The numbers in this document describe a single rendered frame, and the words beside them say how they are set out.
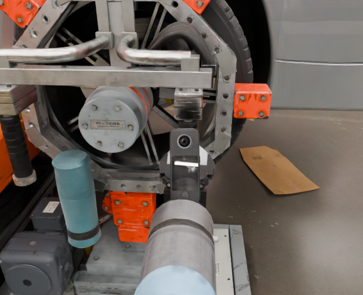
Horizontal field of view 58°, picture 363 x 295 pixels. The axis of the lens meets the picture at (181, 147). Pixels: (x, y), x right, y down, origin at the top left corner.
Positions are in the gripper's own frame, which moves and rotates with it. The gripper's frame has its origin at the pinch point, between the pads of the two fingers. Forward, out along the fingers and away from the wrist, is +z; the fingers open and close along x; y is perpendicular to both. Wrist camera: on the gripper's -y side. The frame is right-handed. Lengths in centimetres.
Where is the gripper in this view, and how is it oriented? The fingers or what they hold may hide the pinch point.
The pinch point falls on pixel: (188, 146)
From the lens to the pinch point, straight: 64.4
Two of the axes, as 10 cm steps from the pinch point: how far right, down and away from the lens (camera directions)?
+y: 0.0, 8.9, 4.6
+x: 10.0, 0.3, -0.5
